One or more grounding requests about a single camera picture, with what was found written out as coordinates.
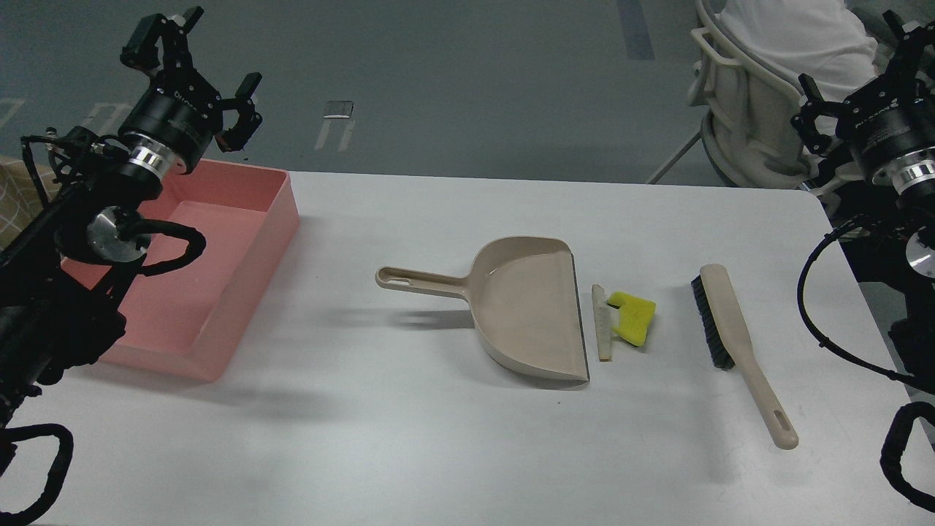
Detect person in white shirt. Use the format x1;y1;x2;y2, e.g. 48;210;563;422
718;1;878;102

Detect grey floor outlet plate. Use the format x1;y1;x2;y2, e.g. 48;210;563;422
321;100;355;120

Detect pink plastic bin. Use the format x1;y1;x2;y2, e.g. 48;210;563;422
101;159;299;382

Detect beige hand brush black bristles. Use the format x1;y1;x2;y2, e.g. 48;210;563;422
691;264;799;450

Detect beige chair with person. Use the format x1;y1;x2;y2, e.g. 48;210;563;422
647;1;814;192

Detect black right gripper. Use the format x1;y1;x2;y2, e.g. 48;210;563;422
791;9;934;184

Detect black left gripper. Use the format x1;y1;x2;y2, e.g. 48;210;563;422
119;7;263;174

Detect yellow sponge piece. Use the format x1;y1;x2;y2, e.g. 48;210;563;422
606;291;657;348

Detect checkered beige cloth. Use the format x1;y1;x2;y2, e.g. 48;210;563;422
1;154;43;249

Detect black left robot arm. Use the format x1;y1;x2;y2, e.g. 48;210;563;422
1;6;263;525

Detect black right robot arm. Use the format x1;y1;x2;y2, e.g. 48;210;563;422
791;10;933;394

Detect beige plastic dustpan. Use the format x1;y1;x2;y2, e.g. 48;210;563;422
375;236;590;385

